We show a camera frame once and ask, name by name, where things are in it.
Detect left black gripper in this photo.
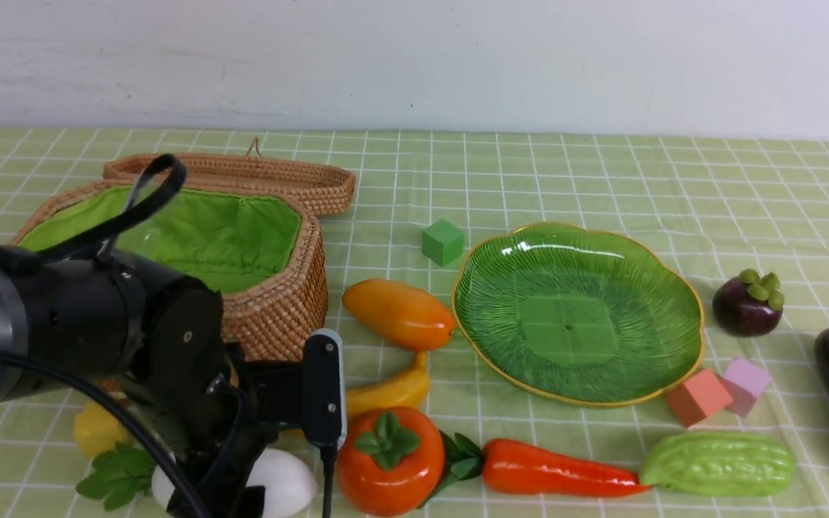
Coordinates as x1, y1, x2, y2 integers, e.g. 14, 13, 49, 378
130, 347, 304, 517

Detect orange persimmon green calyx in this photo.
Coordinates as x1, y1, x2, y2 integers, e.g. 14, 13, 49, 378
337, 406, 446, 517

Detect yellow banana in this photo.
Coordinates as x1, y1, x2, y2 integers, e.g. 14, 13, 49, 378
345, 352, 431, 421

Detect orange yellow mango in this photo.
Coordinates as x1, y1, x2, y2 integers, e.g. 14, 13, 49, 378
342, 278, 456, 352

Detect orange carrot green leaves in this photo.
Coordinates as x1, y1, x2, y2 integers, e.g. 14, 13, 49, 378
429, 432, 651, 498

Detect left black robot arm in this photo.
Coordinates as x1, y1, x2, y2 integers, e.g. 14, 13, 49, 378
0, 246, 300, 517

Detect yellow foam block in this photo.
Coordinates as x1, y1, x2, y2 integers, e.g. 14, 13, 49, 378
73, 402, 132, 460

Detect woven wicker basket green lining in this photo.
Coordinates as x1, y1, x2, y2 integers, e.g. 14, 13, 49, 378
9, 180, 329, 363

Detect woven wicker basket lid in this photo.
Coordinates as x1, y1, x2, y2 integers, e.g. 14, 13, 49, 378
103, 137, 357, 218

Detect green foam cube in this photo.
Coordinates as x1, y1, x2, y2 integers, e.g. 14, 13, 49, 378
420, 219, 465, 266

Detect green leaf-shaped glass plate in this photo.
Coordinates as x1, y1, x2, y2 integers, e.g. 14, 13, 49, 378
451, 221, 705, 409

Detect green bitter gourd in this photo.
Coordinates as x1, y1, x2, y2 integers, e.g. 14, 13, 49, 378
638, 432, 796, 497

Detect salmon pink foam cube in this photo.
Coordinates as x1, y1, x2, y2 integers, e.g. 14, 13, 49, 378
665, 368, 733, 427

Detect lilac foam cube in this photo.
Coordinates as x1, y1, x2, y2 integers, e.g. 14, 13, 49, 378
720, 357, 772, 419

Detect purple mangosteen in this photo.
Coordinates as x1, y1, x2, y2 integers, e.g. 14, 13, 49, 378
712, 268, 785, 337

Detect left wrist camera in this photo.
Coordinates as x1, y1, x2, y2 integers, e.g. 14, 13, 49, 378
302, 328, 348, 450

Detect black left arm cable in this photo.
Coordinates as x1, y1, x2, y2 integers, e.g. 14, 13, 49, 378
0, 153, 336, 518

